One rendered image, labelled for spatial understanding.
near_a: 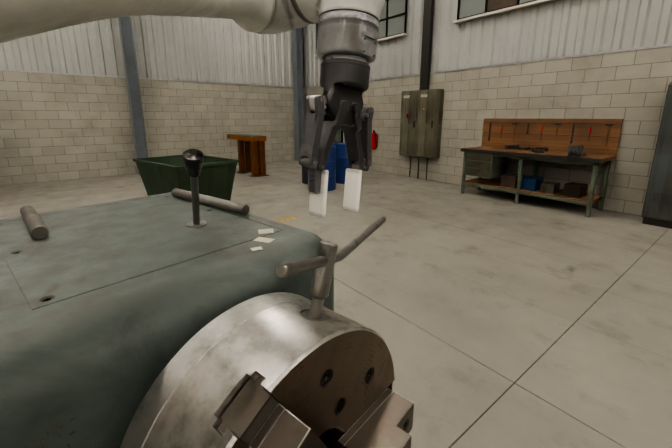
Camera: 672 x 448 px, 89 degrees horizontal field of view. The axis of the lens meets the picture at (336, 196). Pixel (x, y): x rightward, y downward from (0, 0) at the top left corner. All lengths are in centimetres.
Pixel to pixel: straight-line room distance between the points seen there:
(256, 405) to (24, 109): 1006
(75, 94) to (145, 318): 991
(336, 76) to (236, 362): 37
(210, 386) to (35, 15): 31
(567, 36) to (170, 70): 896
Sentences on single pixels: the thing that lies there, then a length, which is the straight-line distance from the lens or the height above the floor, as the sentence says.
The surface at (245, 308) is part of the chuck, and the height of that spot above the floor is 124.
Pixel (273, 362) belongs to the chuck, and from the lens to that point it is 35.
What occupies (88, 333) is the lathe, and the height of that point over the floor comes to 124.
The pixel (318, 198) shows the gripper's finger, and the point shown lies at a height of 134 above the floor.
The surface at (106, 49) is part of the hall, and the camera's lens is 1051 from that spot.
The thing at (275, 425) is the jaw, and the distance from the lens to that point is 35.
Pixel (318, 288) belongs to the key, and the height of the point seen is 127.
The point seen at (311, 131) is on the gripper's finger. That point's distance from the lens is 48.
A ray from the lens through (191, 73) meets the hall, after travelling 1083.
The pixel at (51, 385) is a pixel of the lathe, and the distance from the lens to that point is 43.
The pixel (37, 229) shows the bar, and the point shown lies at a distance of 75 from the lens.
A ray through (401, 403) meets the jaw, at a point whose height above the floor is 110.
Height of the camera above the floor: 145
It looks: 13 degrees down
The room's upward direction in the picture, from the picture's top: straight up
